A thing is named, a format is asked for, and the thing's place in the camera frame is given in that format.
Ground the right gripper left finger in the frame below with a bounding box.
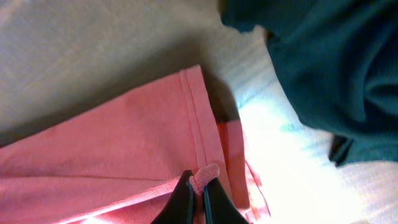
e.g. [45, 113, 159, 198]
[152, 170, 195, 224]

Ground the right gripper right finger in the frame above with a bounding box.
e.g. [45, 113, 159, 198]
[203, 178, 249, 224]

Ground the coral red t-shirt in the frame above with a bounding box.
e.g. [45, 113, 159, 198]
[1, 66, 270, 223]

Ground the black garment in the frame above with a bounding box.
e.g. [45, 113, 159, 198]
[221, 0, 397, 166]

